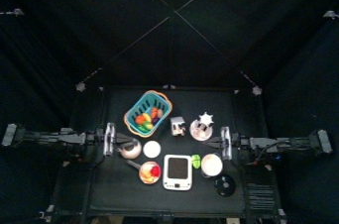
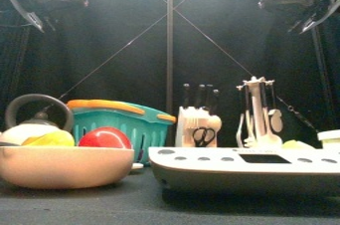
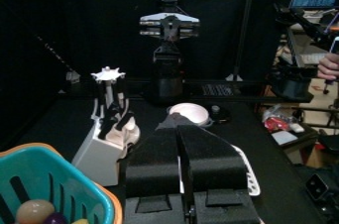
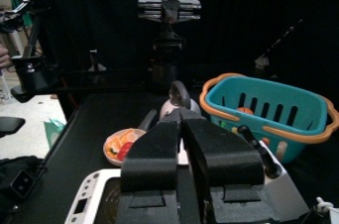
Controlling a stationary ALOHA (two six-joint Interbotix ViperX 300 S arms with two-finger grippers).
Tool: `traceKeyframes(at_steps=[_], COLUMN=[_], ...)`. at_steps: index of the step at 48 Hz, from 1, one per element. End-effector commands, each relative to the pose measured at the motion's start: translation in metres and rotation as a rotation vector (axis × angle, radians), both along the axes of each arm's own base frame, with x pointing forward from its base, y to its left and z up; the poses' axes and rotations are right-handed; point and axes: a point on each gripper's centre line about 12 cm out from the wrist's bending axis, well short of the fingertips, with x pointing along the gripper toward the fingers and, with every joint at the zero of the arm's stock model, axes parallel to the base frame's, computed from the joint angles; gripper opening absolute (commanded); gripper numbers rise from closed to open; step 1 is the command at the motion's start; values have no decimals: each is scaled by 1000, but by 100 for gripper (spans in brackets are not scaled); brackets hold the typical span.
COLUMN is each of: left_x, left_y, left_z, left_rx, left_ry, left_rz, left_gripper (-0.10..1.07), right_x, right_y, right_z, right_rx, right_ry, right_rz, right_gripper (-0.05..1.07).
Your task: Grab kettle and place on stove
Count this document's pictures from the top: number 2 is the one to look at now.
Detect white utensil stand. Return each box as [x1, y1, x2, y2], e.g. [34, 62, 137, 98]
[235, 76, 275, 148]

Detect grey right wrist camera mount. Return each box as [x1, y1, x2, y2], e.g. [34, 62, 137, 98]
[298, 0, 340, 34]

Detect red toy apple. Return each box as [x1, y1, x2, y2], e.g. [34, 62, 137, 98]
[77, 126, 133, 150]

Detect white kitchen scale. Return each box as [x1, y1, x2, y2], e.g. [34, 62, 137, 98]
[147, 146, 340, 200]

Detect black toy scissors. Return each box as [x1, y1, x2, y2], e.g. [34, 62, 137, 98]
[190, 126, 215, 147]

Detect white toy spatula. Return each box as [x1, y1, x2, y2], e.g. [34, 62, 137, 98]
[266, 83, 283, 133]

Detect white toy spoon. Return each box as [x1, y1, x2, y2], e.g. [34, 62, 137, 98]
[257, 108, 283, 149]

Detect beige plastic bowl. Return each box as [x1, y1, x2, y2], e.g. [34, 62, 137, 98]
[0, 144, 135, 190]

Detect white plastic cup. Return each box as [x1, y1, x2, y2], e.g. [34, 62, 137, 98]
[315, 129, 340, 150]

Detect white toy ladle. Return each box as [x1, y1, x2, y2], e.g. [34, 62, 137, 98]
[234, 86, 249, 148]

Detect teal basket orange handles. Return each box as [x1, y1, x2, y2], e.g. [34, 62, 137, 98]
[66, 99, 175, 165]

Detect black handled toy knife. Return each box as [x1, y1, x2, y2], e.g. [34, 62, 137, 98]
[181, 83, 190, 109]
[194, 84, 205, 109]
[210, 89, 221, 117]

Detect yellow toy fruit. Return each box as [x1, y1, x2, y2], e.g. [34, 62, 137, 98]
[21, 129, 75, 147]

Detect white toy knife block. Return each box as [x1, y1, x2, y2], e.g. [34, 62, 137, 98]
[174, 106, 222, 148]

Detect white toy kettle grey handle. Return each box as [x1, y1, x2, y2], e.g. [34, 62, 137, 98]
[0, 93, 75, 147]

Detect grey metal frame pole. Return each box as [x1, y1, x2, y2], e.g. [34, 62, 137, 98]
[166, 0, 174, 115]

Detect green toy food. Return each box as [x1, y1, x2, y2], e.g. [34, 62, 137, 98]
[281, 139, 315, 150]

